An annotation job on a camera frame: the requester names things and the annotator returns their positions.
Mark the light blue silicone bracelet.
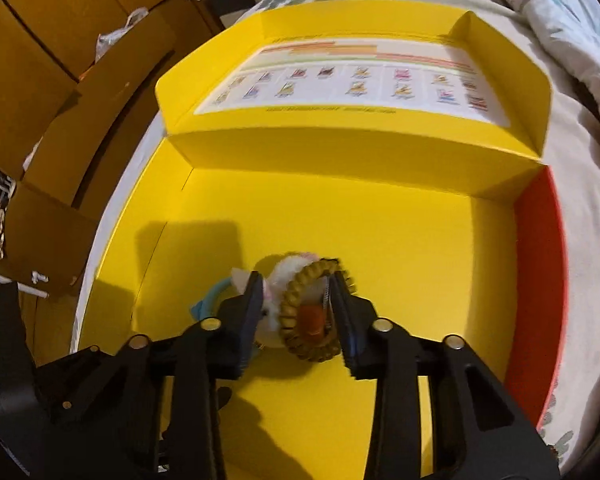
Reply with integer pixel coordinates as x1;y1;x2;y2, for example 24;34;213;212
189;276;234;322

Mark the yellow cardboard box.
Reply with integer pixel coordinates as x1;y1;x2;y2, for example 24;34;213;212
78;0;567;479

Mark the wooden wardrobe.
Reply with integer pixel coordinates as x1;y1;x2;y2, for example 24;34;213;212
0;0;220;363

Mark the leaf pattern bed sheet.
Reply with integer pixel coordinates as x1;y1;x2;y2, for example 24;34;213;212
414;0;600;474

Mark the floral white duvet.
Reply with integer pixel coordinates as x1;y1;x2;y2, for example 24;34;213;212
479;0;600;162

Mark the white plastic bag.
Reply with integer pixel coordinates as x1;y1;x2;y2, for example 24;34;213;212
94;6;149;63

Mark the white bunny pompom hair tie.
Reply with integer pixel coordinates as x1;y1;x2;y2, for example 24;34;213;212
229;251;326;348

